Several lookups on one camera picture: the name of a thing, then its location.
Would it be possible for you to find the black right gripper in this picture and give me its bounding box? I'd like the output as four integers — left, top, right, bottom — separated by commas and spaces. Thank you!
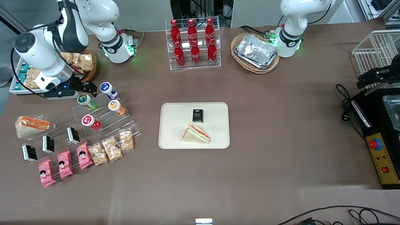
59, 74, 98, 97

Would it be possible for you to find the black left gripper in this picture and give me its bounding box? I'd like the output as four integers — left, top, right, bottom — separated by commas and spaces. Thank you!
357, 62, 400, 89

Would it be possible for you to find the green gum bottle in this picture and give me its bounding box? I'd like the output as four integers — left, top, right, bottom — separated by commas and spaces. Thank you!
77, 93, 98, 110

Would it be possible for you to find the blue gum bottle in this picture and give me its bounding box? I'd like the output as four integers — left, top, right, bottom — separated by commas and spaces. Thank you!
99, 82, 118, 99

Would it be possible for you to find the red gum bottle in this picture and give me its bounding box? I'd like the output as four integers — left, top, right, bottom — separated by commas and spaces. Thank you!
81, 115, 102, 131

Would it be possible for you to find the orange gum bottle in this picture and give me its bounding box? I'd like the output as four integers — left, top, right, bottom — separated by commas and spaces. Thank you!
108, 100, 126, 116

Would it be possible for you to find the white rectangular tray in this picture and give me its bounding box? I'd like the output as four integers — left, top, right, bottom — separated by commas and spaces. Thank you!
9, 57, 47, 95

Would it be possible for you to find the cream plastic tray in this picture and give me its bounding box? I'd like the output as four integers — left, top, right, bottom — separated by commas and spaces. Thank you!
158, 102, 231, 150

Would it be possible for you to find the aluminium foil tray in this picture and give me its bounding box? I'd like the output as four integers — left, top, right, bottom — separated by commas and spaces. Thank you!
235, 34, 279, 70

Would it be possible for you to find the round brown wicker basket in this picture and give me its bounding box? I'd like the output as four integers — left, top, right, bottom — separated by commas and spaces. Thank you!
61, 48, 97, 84

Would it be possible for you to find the black sealing machine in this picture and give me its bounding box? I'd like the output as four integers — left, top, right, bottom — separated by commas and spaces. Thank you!
350, 87, 400, 190

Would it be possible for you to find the clear acrylic step stand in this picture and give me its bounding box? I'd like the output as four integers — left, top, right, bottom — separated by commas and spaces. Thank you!
72, 90, 132, 141

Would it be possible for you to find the steel pan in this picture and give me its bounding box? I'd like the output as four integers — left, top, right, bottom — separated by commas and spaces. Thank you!
382, 95, 400, 132

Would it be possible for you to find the black and white small box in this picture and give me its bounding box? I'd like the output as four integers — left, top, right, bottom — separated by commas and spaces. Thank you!
42, 135, 55, 154
22, 144, 38, 163
67, 126, 81, 145

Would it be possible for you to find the large crispy snack pack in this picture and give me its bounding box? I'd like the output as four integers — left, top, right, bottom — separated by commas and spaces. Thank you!
24, 68, 43, 90

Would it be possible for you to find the clear acrylic display riser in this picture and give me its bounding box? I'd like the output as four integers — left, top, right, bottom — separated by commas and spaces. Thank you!
16, 114, 142, 175

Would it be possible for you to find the red emergency stop button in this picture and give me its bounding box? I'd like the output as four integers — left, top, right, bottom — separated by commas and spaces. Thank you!
368, 138, 383, 151

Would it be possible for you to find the wrapped triangle sandwich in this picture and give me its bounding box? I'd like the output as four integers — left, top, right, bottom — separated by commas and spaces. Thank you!
180, 123, 212, 144
15, 115, 51, 139

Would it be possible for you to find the clear nut brittle packet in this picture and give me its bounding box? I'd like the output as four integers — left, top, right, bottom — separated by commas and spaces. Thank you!
118, 129, 135, 152
88, 142, 109, 166
101, 136, 123, 163

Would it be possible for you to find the pink snack packet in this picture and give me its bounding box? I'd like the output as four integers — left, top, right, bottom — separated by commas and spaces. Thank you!
76, 142, 94, 170
57, 150, 74, 179
38, 159, 57, 188

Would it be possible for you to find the yellow control panel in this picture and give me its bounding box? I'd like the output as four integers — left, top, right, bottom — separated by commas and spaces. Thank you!
365, 132, 400, 185

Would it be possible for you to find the red cola bottle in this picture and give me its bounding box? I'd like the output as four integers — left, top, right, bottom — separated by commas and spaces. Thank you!
207, 38, 218, 65
205, 17, 216, 43
187, 18, 198, 43
173, 41, 186, 67
170, 19, 182, 44
190, 40, 201, 66

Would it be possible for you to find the oval light wicker basket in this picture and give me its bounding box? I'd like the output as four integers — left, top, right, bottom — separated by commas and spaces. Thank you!
231, 32, 280, 74

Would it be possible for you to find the clear acrylic bottle rack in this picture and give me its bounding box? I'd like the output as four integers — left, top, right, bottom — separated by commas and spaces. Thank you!
165, 16, 222, 71

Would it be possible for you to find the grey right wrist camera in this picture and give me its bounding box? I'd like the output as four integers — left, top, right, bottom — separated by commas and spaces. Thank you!
43, 89, 81, 101

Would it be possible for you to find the white wire rack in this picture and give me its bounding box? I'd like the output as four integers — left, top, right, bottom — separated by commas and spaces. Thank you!
351, 29, 400, 96

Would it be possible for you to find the black power cable with plug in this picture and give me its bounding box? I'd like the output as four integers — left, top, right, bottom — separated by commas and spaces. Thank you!
335, 83, 367, 142

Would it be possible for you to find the grey metal shelf frame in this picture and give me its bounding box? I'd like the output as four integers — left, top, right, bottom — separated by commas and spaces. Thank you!
357, 0, 400, 26

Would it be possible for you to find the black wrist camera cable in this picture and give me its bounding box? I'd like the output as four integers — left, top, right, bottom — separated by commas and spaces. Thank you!
10, 19, 94, 99

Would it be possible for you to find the black arm base cable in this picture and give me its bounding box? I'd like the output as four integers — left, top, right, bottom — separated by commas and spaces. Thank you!
239, 25, 283, 36

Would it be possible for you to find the dark equipment with cables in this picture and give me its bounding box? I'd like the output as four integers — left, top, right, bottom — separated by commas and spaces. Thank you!
170, 0, 233, 27

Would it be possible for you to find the black cables bundle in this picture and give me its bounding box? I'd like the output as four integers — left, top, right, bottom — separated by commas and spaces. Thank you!
276, 205, 400, 225

